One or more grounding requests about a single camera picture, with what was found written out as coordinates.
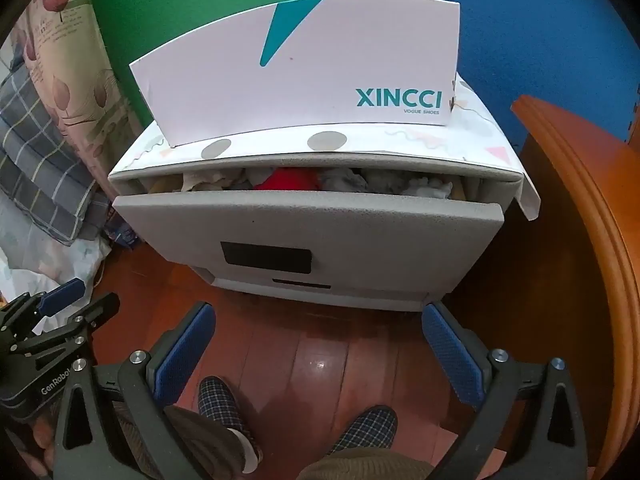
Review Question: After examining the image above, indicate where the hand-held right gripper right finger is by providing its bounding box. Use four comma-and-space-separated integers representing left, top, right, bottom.
422, 301, 588, 480

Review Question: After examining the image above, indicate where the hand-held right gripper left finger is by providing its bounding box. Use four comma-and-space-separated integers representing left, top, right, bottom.
52, 301, 217, 480

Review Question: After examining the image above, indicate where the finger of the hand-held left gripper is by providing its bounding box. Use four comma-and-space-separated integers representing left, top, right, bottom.
0, 277, 86, 333
10, 293, 121, 356

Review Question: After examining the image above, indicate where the grey-fronted wooden drawer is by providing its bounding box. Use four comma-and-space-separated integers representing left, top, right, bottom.
114, 165, 505, 297

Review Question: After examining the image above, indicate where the red knit garment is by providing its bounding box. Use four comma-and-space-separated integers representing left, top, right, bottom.
252, 167, 323, 191

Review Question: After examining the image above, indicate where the white shoe box teal print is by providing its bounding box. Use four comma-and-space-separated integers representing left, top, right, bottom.
129, 0, 461, 148

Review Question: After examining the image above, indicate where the white patterned plastic bag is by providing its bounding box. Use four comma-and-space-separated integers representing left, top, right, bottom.
0, 195, 113, 306

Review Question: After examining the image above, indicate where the blue package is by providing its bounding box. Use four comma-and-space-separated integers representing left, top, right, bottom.
102, 220, 143, 251

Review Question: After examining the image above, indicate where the grey bedside cabinet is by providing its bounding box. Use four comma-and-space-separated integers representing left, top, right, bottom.
108, 125, 523, 317

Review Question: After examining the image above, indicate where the person's right plaid slipper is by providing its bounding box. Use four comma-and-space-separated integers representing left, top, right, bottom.
327, 406, 399, 456

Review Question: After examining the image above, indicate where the grey plaid bedding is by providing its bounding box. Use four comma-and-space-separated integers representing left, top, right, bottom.
0, 67, 111, 241

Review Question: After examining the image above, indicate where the person's right leg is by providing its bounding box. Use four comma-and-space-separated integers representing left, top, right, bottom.
297, 447, 436, 480

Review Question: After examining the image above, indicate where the orange wooden furniture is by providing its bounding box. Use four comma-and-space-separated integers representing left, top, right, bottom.
510, 94, 640, 480

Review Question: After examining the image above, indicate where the pink floral rolled quilt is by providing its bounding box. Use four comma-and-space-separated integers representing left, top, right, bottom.
10, 0, 153, 206

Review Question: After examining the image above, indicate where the green foam puzzle mat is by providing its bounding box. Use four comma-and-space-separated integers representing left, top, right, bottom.
82, 0, 351, 133

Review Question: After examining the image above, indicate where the blue foam puzzle mat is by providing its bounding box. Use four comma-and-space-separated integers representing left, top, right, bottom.
320, 0, 640, 161

